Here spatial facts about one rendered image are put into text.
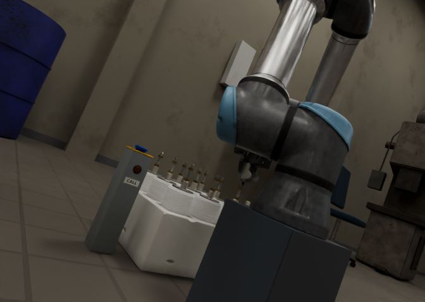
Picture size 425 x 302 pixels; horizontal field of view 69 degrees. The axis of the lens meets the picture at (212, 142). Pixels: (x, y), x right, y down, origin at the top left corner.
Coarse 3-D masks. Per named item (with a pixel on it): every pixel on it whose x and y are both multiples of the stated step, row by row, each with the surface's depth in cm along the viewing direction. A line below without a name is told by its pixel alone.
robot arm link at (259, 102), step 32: (288, 0) 75; (320, 0) 73; (288, 32) 69; (256, 64) 68; (288, 64) 66; (224, 96) 61; (256, 96) 60; (288, 96) 64; (224, 128) 61; (256, 128) 59
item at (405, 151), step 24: (408, 144) 443; (408, 168) 437; (408, 192) 437; (384, 216) 428; (408, 216) 408; (360, 240) 438; (384, 240) 419; (408, 240) 402; (384, 264) 409; (408, 264) 407
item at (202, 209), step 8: (200, 200) 105; (208, 200) 105; (192, 208) 106; (200, 208) 104; (208, 208) 104; (216, 208) 106; (192, 216) 105; (200, 216) 104; (208, 216) 104; (216, 216) 107
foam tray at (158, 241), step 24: (144, 192) 114; (144, 216) 99; (168, 216) 92; (120, 240) 105; (144, 240) 94; (168, 240) 93; (192, 240) 98; (144, 264) 90; (168, 264) 95; (192, 264) 99
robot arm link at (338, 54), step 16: (352, 0) 74; (368, 0) 74; (336, 16) 78; (352, 16) 76; (368, 16) 76; (336, 32) 81; (352, 32) 79; (368, 32) 81; (336, 48) 84; (352, 48) 83; (320, 64) 91; (336, 64) 87; (320, 80) 92; (336, 80) 91; (320, 96) 95
